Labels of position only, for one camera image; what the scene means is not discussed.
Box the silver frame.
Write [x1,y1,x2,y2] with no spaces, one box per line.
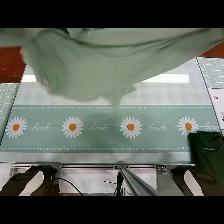
[0,161,201,197]

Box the black cable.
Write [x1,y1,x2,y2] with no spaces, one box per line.
[52,177,85,197]

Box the pale green T-shirt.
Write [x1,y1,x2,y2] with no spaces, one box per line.
[0,27,224,107]

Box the dark green garment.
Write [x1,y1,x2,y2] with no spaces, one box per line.
[186,130,224,197]

